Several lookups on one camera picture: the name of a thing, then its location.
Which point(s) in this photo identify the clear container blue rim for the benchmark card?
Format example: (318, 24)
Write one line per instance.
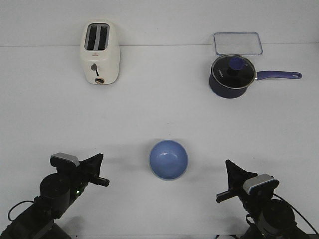
(242, 43)

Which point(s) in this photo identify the white toaster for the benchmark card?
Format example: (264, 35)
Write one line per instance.
(100, 52)

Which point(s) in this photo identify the dark blue saucepan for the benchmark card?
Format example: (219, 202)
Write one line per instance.
(229, 93)

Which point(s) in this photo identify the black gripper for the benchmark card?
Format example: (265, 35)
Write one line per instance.
(252, 203)
(87, 172)

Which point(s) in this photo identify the blue bowl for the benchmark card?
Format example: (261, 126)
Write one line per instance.
(172, 151)

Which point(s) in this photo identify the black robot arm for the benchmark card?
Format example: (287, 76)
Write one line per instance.
(269, 216)
(58, 191)

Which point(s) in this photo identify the green bowl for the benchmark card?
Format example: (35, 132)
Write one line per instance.
(162, 169)

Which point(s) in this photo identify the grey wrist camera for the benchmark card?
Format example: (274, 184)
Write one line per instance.
(64, 160)
(263, 180)

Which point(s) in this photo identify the glass lid blue knob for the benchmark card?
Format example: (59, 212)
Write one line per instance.
(233, 71)

